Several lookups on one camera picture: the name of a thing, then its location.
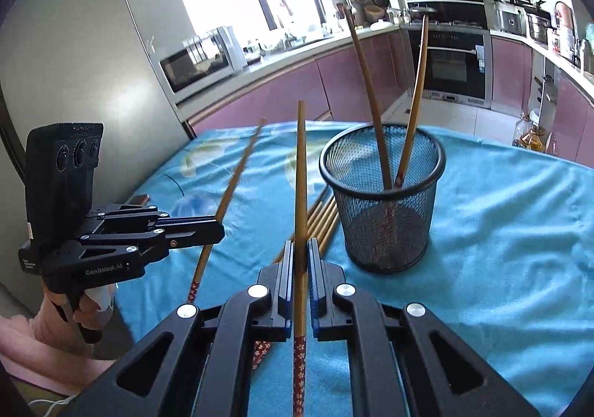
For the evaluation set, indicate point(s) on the large steel stockpot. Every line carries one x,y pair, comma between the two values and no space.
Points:
539,27

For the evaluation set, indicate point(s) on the pink base cabinets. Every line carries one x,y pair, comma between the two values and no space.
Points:
508,69
287,87

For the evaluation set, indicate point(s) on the bunch of wooden chopsticks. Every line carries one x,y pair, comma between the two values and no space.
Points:
325,222

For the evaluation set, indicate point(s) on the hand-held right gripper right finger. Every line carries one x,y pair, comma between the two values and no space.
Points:
315,287

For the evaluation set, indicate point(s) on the silver microwave oven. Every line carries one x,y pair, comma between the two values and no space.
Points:
195,66

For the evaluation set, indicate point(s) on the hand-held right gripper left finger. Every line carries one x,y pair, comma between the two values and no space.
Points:
290,287

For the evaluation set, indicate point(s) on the silver refrigerator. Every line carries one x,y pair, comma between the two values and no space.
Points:
93,27

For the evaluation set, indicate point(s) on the black built-in oven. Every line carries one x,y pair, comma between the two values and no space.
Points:
450,64

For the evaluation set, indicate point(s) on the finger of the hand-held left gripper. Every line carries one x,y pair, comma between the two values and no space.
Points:
134,212
195,236

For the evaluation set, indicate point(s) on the person's left hand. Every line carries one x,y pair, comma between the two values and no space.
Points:
86,312

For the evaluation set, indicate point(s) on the beige bowl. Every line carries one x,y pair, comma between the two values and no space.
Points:
373,13

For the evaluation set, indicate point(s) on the black mesh utensil holder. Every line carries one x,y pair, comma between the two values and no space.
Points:
371,236

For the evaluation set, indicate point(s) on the blue printed tablecloth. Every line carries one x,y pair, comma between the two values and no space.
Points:
487,236

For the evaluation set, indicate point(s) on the silver box appliance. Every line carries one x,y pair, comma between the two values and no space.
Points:
509,20

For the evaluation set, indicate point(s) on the wooden chopstick red patterned end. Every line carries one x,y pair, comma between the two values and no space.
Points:
300,189
417,92
236,175

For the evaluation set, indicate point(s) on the steel lidded pot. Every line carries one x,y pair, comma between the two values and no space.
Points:
420,11

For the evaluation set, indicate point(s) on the brown wooden bar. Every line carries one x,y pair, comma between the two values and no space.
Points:
138,200

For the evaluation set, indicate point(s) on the cooking oil bottles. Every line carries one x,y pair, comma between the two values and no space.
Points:
529,136

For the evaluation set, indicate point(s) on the pink thermos jug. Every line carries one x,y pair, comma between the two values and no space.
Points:
565,27

